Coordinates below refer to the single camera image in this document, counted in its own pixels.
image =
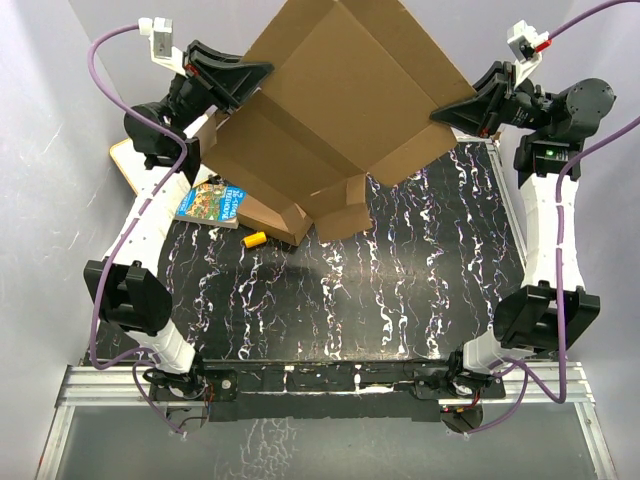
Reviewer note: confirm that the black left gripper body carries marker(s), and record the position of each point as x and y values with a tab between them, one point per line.
190	101

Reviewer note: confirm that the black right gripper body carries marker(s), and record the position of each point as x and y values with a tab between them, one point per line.
524	107

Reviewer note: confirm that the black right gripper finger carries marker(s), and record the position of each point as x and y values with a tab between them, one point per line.
470	116
499	79

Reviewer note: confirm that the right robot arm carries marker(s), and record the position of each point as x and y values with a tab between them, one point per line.
552	308

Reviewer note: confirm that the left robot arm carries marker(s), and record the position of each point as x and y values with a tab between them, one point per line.
131	308

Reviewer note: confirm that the yellow framed whiteboard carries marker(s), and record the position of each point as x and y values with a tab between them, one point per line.
130	163

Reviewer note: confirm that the colourful blue book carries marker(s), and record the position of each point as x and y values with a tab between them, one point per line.
214	205

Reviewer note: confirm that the yellow cylinder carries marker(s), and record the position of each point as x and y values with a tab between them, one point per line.
254	240

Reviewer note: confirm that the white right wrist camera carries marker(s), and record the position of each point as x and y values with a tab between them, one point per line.
527	46

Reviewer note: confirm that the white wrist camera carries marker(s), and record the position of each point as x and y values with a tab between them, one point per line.
159	32
527	46

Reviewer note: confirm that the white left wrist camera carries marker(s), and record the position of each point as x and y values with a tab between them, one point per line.
159	32

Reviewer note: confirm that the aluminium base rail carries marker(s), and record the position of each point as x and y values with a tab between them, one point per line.
102	429

